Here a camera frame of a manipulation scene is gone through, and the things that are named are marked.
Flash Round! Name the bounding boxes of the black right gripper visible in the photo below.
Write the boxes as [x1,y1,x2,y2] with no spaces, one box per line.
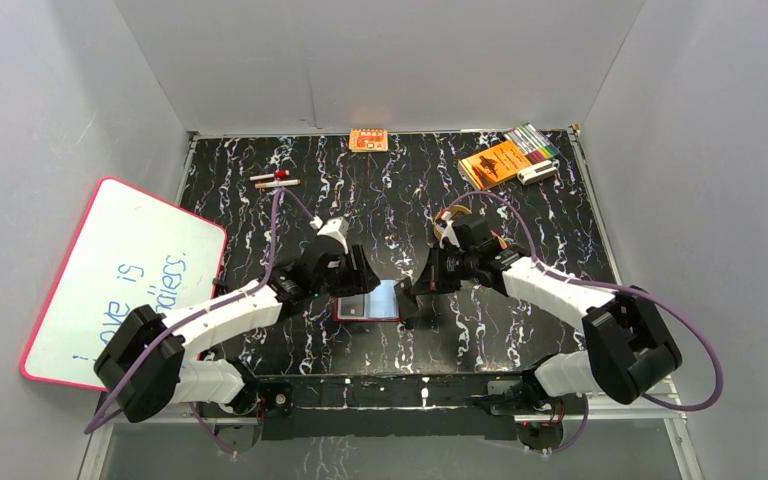
[411,243,478,296]

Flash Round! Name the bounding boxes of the black VIP credit card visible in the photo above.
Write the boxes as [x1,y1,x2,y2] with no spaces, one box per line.
[335,295,366,321]

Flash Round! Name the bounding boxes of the red leather card holder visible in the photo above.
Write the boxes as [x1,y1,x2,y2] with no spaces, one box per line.
[335,280,400,322]

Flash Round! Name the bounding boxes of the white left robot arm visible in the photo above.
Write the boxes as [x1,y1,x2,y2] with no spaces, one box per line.
[88,236,380,430]

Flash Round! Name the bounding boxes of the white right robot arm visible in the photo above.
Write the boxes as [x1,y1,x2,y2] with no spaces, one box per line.
[404,215,683,414]

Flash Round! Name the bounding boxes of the yellow oval tray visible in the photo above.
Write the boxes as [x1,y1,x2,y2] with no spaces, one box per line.
[432,204,508,252]

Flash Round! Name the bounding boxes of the red capped marker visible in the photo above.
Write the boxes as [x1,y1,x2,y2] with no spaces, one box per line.
[249,169,289,182]

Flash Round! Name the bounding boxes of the small orange notepad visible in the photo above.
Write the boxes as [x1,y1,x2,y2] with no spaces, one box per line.
[348,128,389,153]

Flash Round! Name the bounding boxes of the orange white marker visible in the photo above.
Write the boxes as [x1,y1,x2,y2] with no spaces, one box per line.
[255,179,301,189]

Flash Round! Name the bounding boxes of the orange book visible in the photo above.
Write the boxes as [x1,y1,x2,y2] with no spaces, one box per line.
[457,140,532,190]

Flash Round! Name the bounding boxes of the white whiteboard eraser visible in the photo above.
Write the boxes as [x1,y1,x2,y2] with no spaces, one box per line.
[517,160,558,185]

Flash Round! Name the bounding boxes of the pack of coloured markers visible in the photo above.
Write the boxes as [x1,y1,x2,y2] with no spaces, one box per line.
[504,123,560,164]

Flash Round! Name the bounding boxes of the pink framed whiteboard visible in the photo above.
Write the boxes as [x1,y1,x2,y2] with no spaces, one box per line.
[19,177,227,390]

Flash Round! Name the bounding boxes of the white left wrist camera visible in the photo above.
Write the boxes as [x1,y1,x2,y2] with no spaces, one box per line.
[309,216,349,253]

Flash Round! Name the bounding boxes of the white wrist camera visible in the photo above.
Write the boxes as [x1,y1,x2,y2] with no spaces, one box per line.
[309,216,349,253]
[434,211,460,249]

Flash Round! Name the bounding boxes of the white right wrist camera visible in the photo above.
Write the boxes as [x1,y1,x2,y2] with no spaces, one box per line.
[434,211,460,249]

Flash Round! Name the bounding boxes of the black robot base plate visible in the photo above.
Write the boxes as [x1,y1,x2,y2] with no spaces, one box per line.
[191,370,587,455]

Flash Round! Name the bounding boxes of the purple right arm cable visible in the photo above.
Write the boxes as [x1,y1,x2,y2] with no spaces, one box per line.
[440,190,724,455]

